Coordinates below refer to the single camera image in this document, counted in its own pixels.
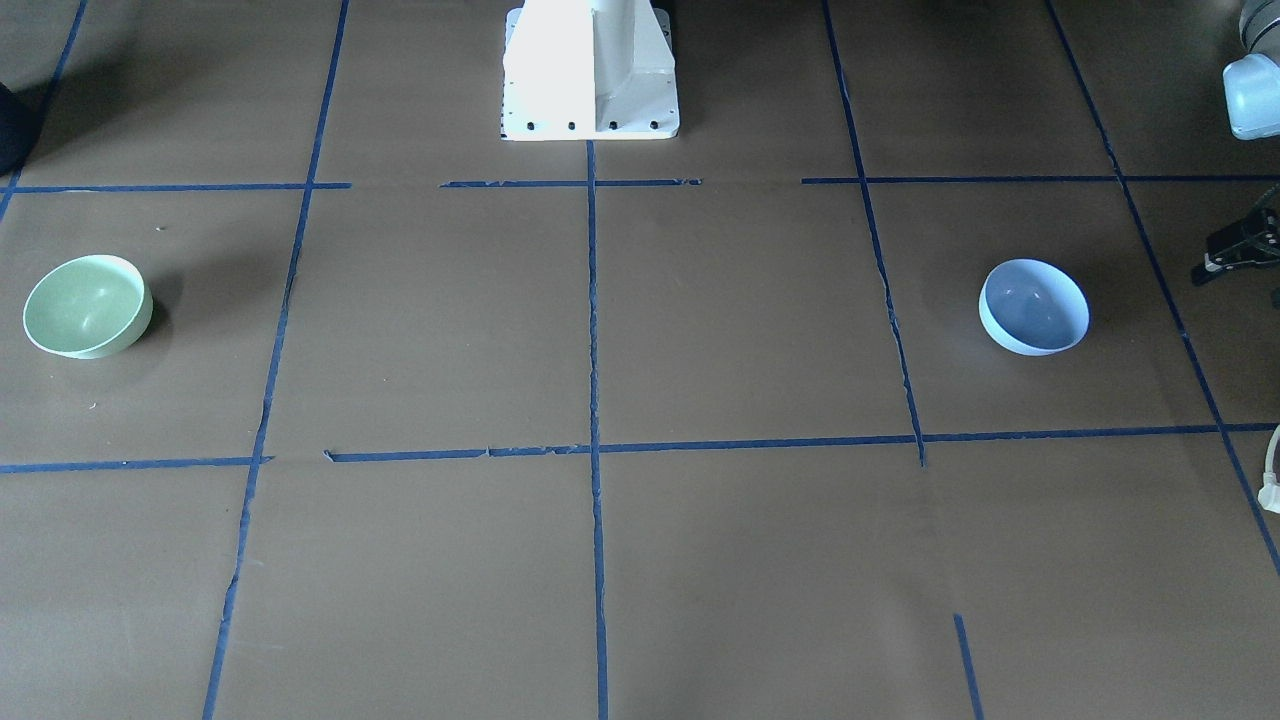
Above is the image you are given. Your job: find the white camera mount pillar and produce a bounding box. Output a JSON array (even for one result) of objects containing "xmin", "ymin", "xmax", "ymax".
[{"xmin": 500, "ymin": 1, "xmax": 681, "ymax": 142}]

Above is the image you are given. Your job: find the blue bowl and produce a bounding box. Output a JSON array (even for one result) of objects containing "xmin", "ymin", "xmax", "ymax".
[{"xmin": 978, "ymin": 258, "xmax": 1091, "ymax": 357}]

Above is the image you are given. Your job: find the green bowl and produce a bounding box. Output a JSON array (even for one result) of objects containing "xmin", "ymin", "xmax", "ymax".
[{"xmin": 22, "ymin": 254, "xmax": 154, "ymax": 360}]

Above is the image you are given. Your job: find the white toaster power cable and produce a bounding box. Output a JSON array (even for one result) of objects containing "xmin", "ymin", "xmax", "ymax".
[{"xmin": 1258, "ymin": 424, "xmax": 1280, "ymax": 515}]

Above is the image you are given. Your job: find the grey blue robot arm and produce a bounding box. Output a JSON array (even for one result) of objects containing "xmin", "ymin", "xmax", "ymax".
[{"xmin": 1190, "ymin": 1, "xmax": 1279, "ymax": 287}]

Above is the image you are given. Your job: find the blue saucepan with lid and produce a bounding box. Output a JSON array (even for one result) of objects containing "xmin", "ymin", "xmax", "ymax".
[{"xmin": 0, "ymin": 85, "xmax": 38, "ymax": 176}]

